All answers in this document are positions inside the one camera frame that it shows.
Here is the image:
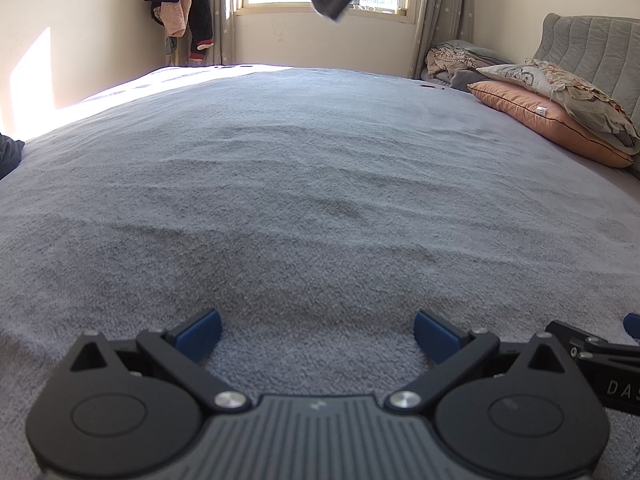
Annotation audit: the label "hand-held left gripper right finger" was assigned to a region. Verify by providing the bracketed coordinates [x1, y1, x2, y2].
[385, 310, 576, 415]

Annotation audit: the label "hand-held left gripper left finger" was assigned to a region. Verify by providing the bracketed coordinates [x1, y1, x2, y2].
[67, 308, 253, 415]

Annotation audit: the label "hanging clothes by window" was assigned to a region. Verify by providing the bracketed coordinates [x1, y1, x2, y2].
[144, 0, 216, 61]

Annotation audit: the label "grey bed blanket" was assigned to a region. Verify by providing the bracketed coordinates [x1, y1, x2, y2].
[0, 64, 640, 480]

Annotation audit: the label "orange pillow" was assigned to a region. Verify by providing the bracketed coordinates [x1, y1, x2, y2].
[467, 80, 636, 168]

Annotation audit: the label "grey floral pillow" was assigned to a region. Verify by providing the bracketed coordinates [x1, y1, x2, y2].
[475, 58, 640, 156]

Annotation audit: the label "dark blue cloth pile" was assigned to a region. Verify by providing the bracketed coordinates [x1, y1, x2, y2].
[0, 132, 26, 181]

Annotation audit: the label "crumpled bedding pile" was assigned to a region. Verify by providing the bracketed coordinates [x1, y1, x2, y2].
[420, 40, 516, 93]

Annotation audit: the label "grey quilted headboard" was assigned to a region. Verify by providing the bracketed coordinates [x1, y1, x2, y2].
[530, 12, 640, 181]

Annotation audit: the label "pink hanging garment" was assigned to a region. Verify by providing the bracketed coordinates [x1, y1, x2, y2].
[152, 0, 193, 38]

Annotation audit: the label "grey star curtain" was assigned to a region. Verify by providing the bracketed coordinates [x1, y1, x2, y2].
[192, 0, 246, 66]
[410, 0, 476, 78]

